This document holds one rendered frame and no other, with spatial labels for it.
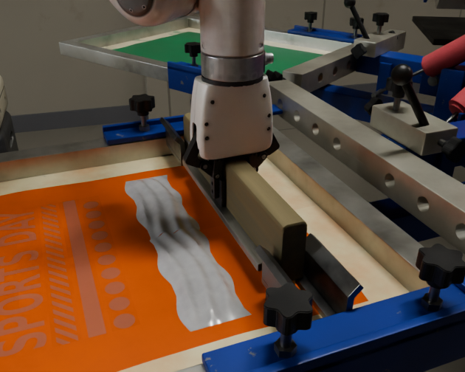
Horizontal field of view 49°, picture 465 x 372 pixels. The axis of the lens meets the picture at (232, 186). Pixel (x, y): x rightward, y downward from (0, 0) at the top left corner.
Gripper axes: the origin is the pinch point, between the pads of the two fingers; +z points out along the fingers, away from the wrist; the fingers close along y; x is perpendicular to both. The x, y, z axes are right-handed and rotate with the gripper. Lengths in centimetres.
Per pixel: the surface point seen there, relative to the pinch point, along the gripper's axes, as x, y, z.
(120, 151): -25.5, 10.8, 3.9
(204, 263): 7.8, 6.9, 5.7
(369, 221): 11.2, -14.6, 2.6
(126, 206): -10.2, 13.0, 6.0
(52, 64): -300, 11, 56
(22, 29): -302, 26, 33
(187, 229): -0.3, 6.6, 5.7
